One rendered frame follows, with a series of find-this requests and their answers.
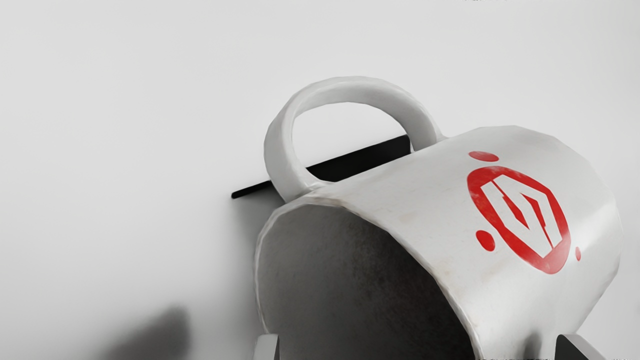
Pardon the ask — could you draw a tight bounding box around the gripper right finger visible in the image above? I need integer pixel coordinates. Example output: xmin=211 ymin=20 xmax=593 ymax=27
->
xmin=555 ymin=333 xmax=607 ymax=360

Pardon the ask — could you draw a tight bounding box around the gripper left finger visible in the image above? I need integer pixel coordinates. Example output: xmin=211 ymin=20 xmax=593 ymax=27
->
xmin=253 ymin=333 xmax=281 ymax=360

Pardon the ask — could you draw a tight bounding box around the white mug with red print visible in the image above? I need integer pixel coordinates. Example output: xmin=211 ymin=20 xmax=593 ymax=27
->
xmin=253 ymin=76 xmax=624 ymax=360

